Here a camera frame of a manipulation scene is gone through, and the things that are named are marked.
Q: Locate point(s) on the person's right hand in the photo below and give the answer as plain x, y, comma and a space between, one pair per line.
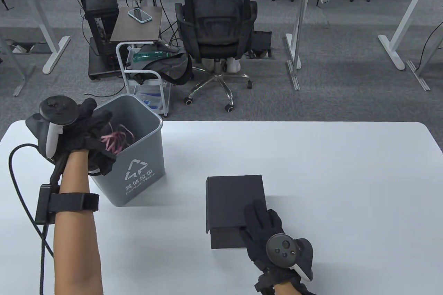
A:
263, 229

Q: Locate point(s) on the person's left hand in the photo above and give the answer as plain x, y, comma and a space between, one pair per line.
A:
86, 132

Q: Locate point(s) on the pink ribbon bow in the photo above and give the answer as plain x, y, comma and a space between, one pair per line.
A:
112, 141

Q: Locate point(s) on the black gift box base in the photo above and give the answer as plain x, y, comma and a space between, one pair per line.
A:
225, 239

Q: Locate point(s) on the black gift box lid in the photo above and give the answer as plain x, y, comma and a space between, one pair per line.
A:
232, 198

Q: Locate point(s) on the person's right forearm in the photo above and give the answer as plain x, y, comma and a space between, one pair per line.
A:
283, 289

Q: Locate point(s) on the person's left forearm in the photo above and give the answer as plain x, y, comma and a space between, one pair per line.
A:
76, 257

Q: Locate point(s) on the black floor socket box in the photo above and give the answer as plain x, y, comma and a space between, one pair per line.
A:
261, 40

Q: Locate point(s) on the black and white hand controller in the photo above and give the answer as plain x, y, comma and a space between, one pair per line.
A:
282, 250
57, 108

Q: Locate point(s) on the grey plastic trash bin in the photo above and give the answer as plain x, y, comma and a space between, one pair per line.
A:
145, 156

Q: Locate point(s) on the white rolling cart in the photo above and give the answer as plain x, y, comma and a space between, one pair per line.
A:
162, 96

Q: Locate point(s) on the green bottle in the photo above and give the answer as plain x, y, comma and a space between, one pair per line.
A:
148, 55

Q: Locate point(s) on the grey backpack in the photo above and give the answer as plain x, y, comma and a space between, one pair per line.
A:
169, 63

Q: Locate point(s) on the dark brown side table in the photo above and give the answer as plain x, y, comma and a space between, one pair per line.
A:
138, 32

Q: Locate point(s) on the black computer tower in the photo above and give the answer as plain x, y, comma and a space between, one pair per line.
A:
100, 15

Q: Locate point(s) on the smartphone in blue case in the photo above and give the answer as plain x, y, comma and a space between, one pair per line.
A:
139, 15

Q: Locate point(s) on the black mesh office chair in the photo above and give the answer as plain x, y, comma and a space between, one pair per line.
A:
214, 25

